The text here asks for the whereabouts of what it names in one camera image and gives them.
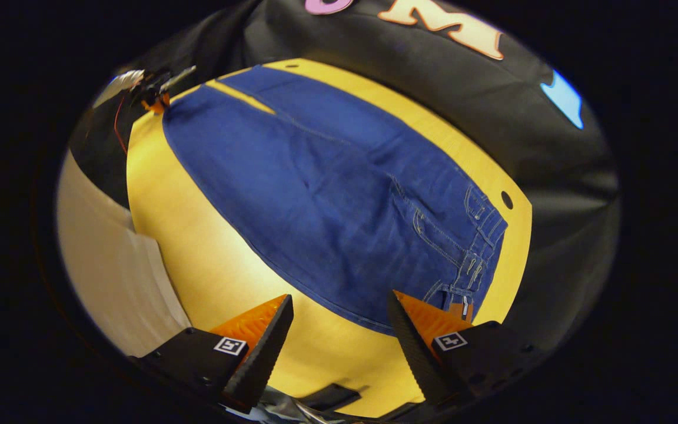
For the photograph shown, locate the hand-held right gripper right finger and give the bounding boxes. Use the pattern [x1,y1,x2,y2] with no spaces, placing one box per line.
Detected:
[387,290,546,413]

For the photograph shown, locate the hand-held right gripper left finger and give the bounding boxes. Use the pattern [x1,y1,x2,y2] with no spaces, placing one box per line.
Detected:
[129,293,294,415]

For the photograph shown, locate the blue denim jeans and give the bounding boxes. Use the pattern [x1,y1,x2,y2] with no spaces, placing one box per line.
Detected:
[162,65,509,336]

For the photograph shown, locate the black backdrop cloth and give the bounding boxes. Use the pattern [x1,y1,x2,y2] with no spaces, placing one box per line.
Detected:
[68,0,621,354]

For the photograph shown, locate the thin red cable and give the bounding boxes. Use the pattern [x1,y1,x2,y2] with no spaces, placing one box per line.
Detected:
[114,96,129,155]

